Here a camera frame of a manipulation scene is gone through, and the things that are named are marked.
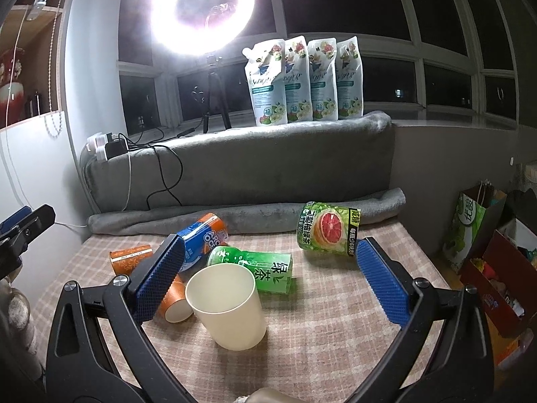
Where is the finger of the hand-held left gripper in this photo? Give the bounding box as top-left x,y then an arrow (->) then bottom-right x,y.
0,204 -> 56,280

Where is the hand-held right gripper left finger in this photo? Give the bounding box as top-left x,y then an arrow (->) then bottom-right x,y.
45,233 -> 198,403

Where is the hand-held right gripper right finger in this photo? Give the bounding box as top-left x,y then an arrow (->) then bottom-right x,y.
356,237 -> 496,403

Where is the cream plastic cup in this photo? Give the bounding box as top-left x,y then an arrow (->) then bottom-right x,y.
185,265 -> 268,351

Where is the orange and white paper cup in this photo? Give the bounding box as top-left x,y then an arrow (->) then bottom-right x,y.
109,244 -> 155,275

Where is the grapefruit label green bottle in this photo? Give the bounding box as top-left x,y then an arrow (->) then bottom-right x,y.
297,201 -> 362,258

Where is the green shopping bag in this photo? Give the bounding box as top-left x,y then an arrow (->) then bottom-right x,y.
442,180 -> 509,274

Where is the green tea bottle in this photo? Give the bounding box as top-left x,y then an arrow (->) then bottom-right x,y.
205,245 -> 294,295

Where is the red cardboard box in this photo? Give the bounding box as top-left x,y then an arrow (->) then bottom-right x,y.
458,217 -> 537,340

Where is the white power strip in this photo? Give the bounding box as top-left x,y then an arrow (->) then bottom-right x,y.
86,132 -> 127,163

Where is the rolled grey blanket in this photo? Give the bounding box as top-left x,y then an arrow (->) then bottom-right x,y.
88,187 -> 407,236

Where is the black charger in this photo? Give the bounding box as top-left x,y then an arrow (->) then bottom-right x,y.
105,142 -> 130,161

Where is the red vase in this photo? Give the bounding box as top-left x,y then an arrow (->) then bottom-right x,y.
0,47 -> 27,127

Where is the grey fleece blanket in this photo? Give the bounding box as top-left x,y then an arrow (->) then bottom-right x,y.
79,110 -> 396,214

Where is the wooden shelf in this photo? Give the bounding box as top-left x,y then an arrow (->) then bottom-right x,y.
0,3 -> 64,130

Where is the black tripod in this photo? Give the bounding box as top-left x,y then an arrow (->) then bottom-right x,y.
200,52 -> 234,134

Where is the white floral refill pouch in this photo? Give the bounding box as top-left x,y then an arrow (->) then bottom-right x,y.
308,38 -> 339,122
284,39 -> 313,124
336,36 -> 364,119
242,38 -> 288,127

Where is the white clip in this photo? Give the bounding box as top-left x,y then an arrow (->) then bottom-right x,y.
24,0 -> 52,23

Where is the white cable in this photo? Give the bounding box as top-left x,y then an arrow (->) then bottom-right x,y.
123,154 -> 133,213

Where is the black cable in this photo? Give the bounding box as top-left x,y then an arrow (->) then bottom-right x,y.
117,133 -> 184,211

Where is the white bead cord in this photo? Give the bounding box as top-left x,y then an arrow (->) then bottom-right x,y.
43,0 -> 70,138

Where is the ring light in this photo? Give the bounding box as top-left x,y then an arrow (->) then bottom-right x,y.
148,0 -> 257,56

